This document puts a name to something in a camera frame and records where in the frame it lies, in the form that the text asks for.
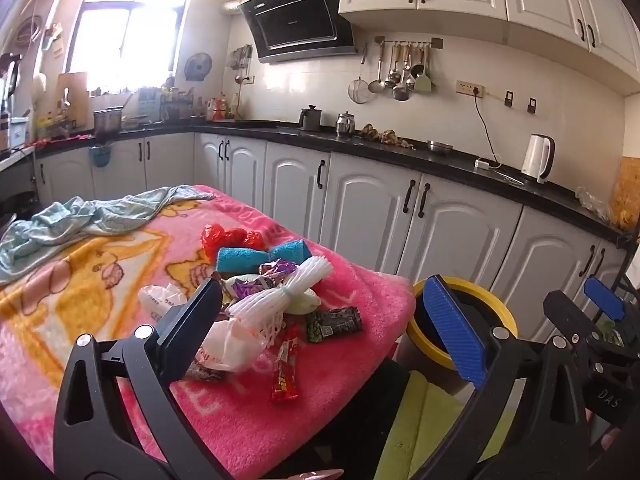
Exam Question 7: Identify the hanging wire strainer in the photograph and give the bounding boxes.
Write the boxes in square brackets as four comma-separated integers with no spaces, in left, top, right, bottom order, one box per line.
[348,45,371,106]

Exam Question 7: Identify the small hanging utensil rack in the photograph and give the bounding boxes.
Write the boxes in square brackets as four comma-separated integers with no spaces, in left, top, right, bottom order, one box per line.
[226,44,254,86]

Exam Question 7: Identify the hanging kitchen utensils group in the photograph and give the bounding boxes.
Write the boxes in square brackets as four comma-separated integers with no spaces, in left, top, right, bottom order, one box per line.
[370,42,435,102]

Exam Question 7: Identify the white plastic bag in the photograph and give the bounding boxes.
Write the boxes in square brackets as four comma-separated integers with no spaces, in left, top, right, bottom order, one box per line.
[197,317,271,373]

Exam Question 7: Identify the white electric kettle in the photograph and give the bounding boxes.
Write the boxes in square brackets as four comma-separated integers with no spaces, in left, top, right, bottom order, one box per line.
[521,134,556,184]

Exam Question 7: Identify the white base cabinets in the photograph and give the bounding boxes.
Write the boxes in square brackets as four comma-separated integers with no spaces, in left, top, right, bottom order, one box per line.
[35,132,632,322]

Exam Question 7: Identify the green leafy vegetables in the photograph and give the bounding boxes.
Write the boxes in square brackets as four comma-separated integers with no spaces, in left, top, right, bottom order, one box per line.
[597,320,626,347]

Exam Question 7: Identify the black kitchen countertop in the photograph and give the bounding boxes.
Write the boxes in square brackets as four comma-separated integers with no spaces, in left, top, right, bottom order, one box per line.
[0,117,640,249]

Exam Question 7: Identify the group of condiment bottles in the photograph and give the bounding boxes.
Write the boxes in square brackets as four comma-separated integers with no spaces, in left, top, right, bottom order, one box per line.
[206,92,241,122]

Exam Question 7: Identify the purple foil snack wrapper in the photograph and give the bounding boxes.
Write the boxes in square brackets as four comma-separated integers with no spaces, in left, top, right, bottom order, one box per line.
[256,257,300,283]

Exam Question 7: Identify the black green snack wrapper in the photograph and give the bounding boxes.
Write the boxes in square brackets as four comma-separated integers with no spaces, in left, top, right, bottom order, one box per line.
[305,306,364,345]

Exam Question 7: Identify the red plastic bag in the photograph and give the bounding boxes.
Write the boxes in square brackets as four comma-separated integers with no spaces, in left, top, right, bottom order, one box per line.
[201,223,266,256]

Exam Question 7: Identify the pink printed blanket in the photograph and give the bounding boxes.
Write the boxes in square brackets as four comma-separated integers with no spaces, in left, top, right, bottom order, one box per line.
[0,184,417,478]

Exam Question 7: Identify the brown snack wrapper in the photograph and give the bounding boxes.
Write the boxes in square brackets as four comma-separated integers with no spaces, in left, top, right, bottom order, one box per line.
[186,360,223,384]

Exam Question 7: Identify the black metal stand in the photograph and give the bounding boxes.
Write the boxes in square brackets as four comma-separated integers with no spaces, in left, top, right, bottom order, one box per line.
[616,230,640,307]

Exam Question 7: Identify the wall utensil rail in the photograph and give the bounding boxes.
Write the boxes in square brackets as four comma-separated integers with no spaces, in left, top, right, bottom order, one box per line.
[374,36,445,51]

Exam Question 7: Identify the kitchen window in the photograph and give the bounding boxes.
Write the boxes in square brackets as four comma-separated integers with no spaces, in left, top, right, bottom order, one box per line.
[65,0,197,95]

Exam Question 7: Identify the white purple snack packet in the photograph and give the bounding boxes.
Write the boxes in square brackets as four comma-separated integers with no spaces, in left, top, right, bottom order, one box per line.
[223,274,273,306]

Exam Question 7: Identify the black range hood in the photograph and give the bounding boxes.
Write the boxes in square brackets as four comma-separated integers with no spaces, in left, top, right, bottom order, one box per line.
[237,0,360,65]

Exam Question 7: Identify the dark grey teapot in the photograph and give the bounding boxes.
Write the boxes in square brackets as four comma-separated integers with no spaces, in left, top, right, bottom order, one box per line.
[299,105,323,132]

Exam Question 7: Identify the lime green cloth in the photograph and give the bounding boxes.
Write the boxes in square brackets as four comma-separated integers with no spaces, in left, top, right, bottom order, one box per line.
[385,370,476,480]

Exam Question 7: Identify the brown lumpy pile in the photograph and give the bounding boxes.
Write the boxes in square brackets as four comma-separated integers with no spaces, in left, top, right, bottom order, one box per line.
[360,123,416,150]

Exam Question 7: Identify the white tissue pack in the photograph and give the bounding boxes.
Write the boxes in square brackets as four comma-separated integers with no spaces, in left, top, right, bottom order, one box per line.
[139,284,188,326]

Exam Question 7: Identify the yellow black waste bin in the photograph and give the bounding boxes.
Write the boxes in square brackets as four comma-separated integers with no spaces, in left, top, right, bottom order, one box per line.
[406,276,517,373]

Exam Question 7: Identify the cluttered dish rack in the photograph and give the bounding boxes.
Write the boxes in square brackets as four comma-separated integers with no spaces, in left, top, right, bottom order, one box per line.
[134,77,196,122]

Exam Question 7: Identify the light blue cloth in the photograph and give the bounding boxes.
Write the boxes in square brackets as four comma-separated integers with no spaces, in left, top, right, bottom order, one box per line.
[0,186,217,285]

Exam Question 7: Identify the round wall fan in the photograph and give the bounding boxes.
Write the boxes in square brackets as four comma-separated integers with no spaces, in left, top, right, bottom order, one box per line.
[184,51,213,82]

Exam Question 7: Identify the wooden cutting board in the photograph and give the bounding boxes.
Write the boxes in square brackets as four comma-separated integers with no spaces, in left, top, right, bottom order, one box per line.
[54,72,90,128]

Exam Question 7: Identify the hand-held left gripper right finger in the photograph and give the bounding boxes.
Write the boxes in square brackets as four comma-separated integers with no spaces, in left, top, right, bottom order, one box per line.
[422,275,592,480]

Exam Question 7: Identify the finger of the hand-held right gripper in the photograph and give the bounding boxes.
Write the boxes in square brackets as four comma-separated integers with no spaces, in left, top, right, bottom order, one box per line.
[584,277,627,322]
[544,290,602,344]

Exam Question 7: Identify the chipboard panel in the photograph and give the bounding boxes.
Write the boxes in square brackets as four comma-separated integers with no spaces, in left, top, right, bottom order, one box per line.
[610,155,640,231]

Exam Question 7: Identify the clear plastic bag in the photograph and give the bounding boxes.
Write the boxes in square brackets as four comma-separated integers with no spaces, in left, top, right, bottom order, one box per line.
[575,186,614,224]

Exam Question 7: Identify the red stick snack wrapper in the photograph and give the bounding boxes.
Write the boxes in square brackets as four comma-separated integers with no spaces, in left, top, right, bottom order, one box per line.
[271,324,301,403]

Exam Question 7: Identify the steel stockpot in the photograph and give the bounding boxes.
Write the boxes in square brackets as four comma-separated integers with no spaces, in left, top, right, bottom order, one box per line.
[93,106,124,136]

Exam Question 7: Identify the black power cable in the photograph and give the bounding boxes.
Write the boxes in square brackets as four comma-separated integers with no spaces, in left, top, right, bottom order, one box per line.
[472,91,502,166]

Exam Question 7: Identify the white foam fruit net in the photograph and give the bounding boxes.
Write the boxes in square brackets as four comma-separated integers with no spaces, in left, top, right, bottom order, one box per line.
[227,255,333,352]

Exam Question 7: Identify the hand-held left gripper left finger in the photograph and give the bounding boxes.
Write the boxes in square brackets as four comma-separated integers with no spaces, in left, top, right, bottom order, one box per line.
[52,276,224,480]

